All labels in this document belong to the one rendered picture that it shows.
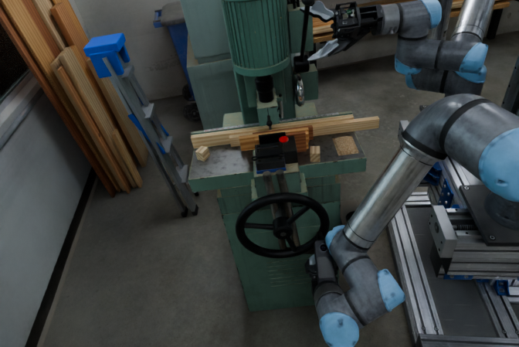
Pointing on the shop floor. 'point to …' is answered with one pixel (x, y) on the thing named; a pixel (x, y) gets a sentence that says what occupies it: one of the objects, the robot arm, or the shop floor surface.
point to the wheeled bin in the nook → (175, 18)
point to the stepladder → (140, 112)
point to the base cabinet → (254, 287)
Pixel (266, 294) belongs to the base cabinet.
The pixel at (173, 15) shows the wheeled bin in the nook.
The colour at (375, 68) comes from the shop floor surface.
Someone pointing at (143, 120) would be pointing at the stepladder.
